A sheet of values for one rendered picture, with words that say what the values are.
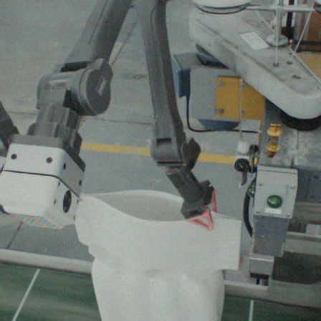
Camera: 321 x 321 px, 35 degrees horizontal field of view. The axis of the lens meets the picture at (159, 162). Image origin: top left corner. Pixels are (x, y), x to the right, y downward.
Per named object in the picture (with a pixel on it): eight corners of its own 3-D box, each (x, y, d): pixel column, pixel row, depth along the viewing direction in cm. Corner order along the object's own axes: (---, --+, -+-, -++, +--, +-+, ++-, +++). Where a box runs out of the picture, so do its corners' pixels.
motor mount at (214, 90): (190, 121, 141) (188, 69, 131) (193, 108, 146) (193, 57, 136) (294, 129, 136) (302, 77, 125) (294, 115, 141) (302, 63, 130)
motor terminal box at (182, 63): (178, 107, 140) (176, 70, 133) (169, 89, 148) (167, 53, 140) (206, 102, 141) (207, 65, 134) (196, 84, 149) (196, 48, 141)
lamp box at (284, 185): (253, 214, 100) (256, 180, 95) (254, 198, 104) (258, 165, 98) (291, 218, 99) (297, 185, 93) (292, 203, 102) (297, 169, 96)
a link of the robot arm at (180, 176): (158, 173, 123) (178, 168, 119) (168, 154, 127) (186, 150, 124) (173, 193, 126) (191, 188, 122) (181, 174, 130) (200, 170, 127)
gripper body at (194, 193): (212, 184, 131) (198, 163, 128) (205, 211, 123) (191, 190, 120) (190, 190, 134) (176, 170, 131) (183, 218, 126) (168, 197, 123)
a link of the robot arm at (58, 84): (33, 116, 82) (59, 114, 80) (47, 61, 85) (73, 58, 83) (66, 138, 90) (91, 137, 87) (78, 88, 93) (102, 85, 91)
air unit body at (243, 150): (232, 193, 131) (235, 145, 121) (234, 180, 134) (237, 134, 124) (250, 195, 130) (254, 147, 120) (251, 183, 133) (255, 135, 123)
